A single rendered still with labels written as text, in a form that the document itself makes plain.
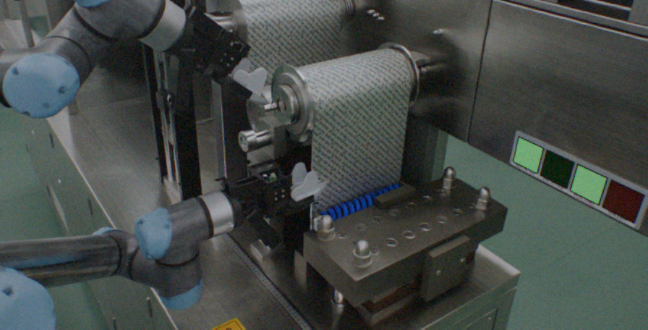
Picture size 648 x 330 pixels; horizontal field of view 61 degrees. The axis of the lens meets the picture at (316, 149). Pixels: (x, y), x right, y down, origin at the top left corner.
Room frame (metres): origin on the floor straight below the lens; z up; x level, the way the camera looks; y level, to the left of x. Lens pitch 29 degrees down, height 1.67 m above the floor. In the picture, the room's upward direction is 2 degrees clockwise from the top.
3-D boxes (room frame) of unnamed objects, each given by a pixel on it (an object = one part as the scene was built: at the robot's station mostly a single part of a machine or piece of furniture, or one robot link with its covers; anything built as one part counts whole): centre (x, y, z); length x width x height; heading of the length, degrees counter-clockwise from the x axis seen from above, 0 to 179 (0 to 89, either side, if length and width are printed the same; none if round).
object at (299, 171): (0.91, 0.03, 1.12); 0.09 x 0.03 x 0.06; 127
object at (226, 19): (1.14, 0.21, 1.33); 0.06 x 0.06 x 0.06; 36
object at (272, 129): (0.95, 0.10, 1.05); 0.06 x 0.05 x 0.31; 126
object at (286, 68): (0.95, 0.05, 1.25); 0.15 x 0.01 x 0.15; 36
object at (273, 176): (0.83, 0.11, 1.12); 0.12 x 0.08 x 0.09; 126
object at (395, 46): (1.10, -0.16, 1.25); 0.15 x 0.01 x 0.15; 36
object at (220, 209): (0.79, 0.17, 1.11); 0.08 x 0.05 x 0.08; 36
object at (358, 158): (0.97, -0.09, 1.11); 0.23 x 0.01 x 0.18; 126
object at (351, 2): (1.32, -0.04, 1.33); 0.07 x 0.07 x 0.07; 36
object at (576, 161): (0.82, -0.44, 1.18); 0.25 x 0.01 x 0.07; 36
